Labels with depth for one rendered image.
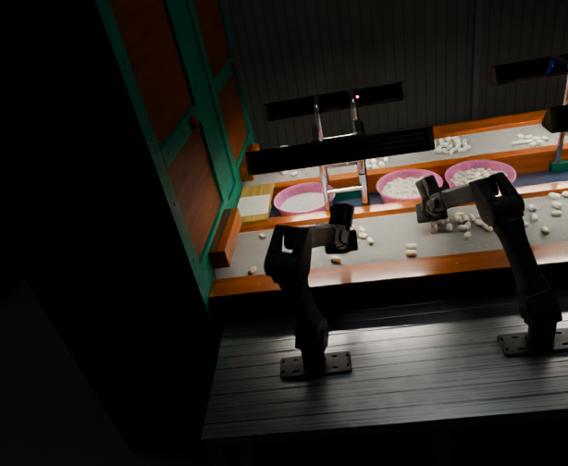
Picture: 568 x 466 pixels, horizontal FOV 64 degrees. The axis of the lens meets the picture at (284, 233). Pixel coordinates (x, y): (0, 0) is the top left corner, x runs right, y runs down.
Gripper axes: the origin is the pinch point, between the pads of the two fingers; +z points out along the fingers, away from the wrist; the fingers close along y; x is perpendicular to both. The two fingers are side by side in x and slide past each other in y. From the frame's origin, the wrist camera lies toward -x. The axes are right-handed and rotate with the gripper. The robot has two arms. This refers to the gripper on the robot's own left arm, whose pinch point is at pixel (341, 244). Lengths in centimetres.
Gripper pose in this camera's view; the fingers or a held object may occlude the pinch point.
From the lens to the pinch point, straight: 150.8
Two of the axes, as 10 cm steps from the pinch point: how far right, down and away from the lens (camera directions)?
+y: -9.8, 1.1, 1.5
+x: 0.9, 9.8, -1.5
